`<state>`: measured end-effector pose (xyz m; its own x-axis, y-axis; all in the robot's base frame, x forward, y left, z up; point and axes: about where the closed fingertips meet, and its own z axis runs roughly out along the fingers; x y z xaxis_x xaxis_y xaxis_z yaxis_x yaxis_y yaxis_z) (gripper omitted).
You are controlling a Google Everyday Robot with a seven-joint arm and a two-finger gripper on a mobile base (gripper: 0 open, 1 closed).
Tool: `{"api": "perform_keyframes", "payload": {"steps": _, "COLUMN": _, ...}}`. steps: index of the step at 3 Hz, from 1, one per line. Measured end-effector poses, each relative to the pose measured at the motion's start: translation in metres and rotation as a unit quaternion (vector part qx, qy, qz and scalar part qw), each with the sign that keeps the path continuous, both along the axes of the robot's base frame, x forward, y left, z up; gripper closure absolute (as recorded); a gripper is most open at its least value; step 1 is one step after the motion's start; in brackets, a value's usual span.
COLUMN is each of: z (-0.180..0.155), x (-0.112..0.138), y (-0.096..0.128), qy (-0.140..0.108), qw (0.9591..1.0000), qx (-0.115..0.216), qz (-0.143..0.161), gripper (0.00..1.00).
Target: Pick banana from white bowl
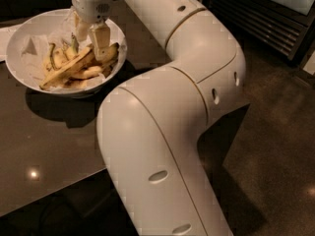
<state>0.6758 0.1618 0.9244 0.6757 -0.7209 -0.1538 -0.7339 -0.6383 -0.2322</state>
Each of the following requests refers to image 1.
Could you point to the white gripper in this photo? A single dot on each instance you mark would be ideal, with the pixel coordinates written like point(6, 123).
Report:
point(92, 10)

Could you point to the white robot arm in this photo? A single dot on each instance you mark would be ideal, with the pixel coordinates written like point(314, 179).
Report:
point(149, 126)

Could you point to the top banana in bunch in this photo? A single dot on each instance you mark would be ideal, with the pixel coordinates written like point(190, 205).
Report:
point(106, 54)

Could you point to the white bowl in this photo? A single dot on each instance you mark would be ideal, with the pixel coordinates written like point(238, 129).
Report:
point(14, 59)

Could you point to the white paper on table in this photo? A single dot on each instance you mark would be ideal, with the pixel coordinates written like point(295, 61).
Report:
point(5, 35)

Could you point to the dark vent grille cabinet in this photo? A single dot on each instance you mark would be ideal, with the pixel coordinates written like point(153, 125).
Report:
point(285, 25)

